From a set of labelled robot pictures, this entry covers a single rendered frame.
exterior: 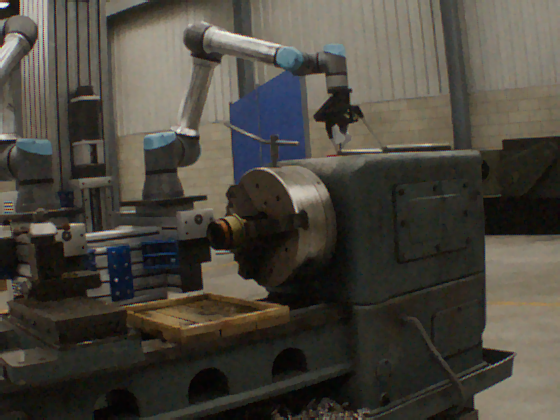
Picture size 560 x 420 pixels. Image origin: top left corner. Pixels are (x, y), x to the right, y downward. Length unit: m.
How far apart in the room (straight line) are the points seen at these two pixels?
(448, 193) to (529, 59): 10.11
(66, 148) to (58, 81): 0.24
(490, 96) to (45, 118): 10.38
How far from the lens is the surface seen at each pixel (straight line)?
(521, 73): 12.10
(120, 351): 1.39
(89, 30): 2.51
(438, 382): 2.09
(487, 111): 12.20
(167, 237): 2.32
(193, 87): 2.49
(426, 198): 1.96
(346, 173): 1.78
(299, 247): 1.71
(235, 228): 1.72
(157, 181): 2.38
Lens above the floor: 1.23
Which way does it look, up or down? 3 degrees down
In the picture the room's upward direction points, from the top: 4 degrees counter-clockwise
